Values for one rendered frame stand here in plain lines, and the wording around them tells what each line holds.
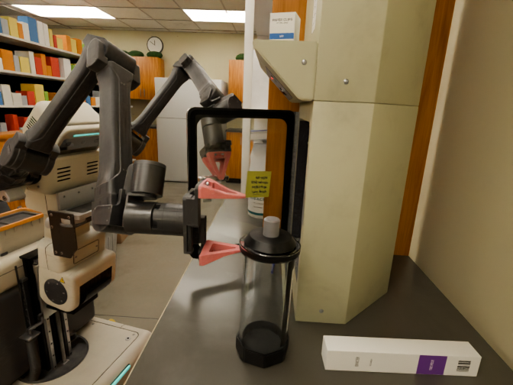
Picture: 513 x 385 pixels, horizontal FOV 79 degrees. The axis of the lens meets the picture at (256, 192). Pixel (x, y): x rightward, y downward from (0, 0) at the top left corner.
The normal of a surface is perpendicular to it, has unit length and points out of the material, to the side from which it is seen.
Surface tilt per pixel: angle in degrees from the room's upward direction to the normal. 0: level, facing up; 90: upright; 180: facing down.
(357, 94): 90
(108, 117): 65
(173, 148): 90
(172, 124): 90
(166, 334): 0
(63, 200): 90
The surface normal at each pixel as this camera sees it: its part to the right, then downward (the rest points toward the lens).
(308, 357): 0.04, -0.96
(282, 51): -0.05, 0.26
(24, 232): 0.96, 0.14
